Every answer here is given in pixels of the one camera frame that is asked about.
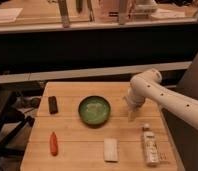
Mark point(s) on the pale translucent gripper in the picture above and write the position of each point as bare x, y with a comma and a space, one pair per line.
132, 114

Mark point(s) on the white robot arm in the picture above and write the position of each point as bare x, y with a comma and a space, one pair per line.
147, 85

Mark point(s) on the green bowl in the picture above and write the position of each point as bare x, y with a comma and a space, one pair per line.
94, 110

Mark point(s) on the white tube bottle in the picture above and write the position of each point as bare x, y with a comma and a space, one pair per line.
150, 146

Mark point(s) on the white rectangular sponge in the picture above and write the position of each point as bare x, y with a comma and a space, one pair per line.
110, 150

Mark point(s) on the black rectangular block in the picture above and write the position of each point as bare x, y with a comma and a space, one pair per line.
52, 105

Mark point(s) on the orange toy carrot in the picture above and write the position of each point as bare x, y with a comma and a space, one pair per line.
53, 144

